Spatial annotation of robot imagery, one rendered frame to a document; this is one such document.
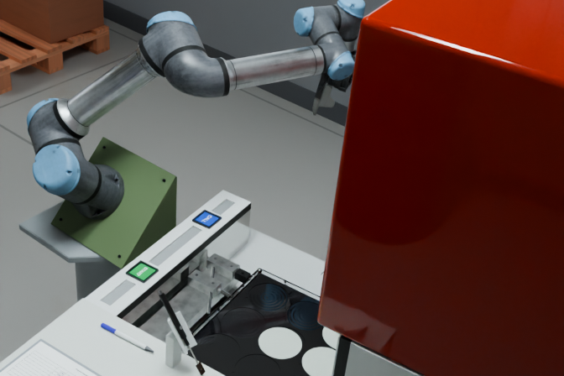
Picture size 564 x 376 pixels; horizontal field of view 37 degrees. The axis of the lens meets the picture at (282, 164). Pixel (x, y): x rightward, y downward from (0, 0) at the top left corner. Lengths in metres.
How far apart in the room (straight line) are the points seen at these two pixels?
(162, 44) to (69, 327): 0.71
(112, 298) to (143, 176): 0.45
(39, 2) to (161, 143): 1.15
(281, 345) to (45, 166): 0.74
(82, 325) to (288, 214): 2.08
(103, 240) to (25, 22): 2.94
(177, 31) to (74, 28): 2.98
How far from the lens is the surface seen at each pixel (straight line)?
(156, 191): 2.25
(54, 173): 2.16
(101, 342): 1.85
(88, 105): 2.19
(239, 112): 4.59
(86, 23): 5.09
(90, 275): 2.43
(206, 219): 2.18
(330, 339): 1.97
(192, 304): 2.06
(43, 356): 1.84
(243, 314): 2.01
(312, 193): 4.00
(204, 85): 2.02
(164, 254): 2.08
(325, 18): 2.23
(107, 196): 2.26
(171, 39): 2.07
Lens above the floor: 2.28
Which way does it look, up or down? 33 degrees down
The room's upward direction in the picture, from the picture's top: 6 degrees clockwise
